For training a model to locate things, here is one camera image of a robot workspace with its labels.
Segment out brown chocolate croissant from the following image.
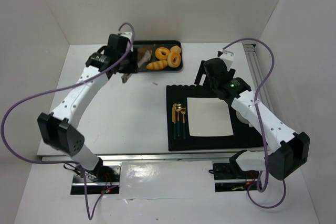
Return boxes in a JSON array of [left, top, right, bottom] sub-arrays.
[[137, 47, 152, 62]]

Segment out metal tongs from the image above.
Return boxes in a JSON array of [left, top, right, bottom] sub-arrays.
[[121, 50, 151, 84]]

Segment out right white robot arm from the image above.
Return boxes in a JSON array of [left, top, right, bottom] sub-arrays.
[[194, 51, 310, 180]]

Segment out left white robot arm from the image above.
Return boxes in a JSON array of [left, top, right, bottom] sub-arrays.
[[37, 32, 138, 180]]

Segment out striped twisted bread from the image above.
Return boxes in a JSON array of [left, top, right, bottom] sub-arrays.
[[146, 60, 168, 70]]

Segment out black baking tray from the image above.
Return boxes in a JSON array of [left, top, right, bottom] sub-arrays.
[[133, 40, 183, 72]]

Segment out glazed bagel back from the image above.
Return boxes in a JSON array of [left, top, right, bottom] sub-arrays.
[[155, 47, 170, 60]]

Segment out glazed bagel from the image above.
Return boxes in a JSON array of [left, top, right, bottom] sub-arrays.
[[155, 47, 170, 60], [167, 52, 181, 68]]

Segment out glazed bagel front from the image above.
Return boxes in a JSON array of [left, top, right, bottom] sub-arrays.
[[167, 52, 181, 68]]

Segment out white square plate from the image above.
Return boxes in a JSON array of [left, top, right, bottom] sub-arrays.
[[187, 98, 233, 137]]

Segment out round pale bun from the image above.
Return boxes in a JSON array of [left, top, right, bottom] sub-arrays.
[[170, 45, 182, 54]]

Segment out black placemat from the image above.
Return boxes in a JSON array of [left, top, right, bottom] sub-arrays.
[[166, 85, 262, 151]]

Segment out white cup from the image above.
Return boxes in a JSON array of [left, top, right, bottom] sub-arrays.
[[236, 111, 253, 127]]

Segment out gold spoon green handle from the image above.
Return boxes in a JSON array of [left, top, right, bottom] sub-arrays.
[[175, 103, 182, 137]]

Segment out gold fork green handle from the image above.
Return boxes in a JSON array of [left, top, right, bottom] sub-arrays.
[[181, 107, 186, 139]]

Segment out gold knife green handle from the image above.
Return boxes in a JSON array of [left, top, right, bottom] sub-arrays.
[[172, 103, 177, 140]]

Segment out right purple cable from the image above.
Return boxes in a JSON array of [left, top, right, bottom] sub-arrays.
[[217, 37, 287, 209]]

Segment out purple cable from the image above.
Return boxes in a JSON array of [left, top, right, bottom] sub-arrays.
[[217, 37, 287, 209], [1, 22, 136, 221]]

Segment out aluminium rail front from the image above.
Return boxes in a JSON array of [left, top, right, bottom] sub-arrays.
[[39, 152, 253, 163]]

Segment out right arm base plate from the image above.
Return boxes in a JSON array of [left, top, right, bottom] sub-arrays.
[[208, 163, 259, 193]]

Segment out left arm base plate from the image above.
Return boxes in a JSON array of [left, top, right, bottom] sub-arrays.
[[63, 163, 121, 195]]

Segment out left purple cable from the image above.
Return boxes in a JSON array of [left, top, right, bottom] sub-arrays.
[[1, 22, 136, 221]]

